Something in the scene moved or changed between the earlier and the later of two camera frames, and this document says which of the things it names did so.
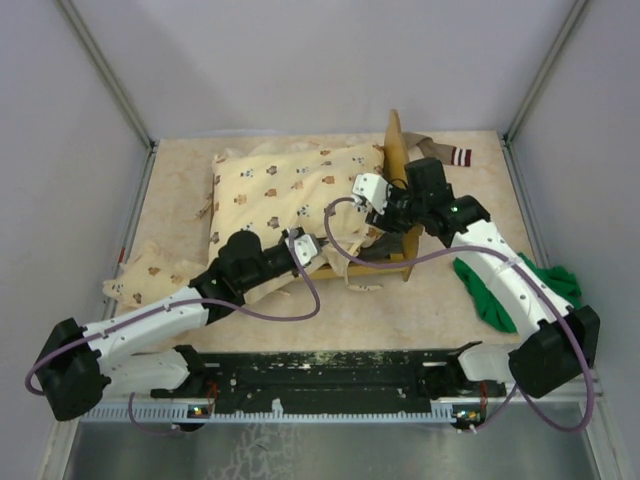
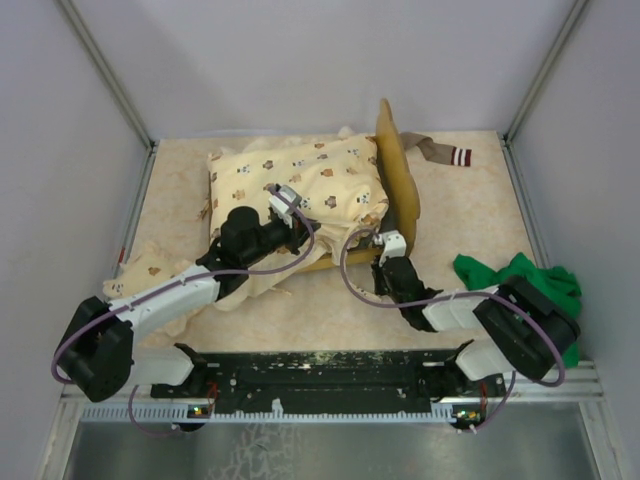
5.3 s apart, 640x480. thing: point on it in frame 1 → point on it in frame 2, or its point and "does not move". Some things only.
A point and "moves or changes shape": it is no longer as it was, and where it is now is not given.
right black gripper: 385,221 → 377,272
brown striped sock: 450,155 does not move
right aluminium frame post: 507,142 does not move
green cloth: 492,304 does not move
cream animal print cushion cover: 266,189 moves or changes shape
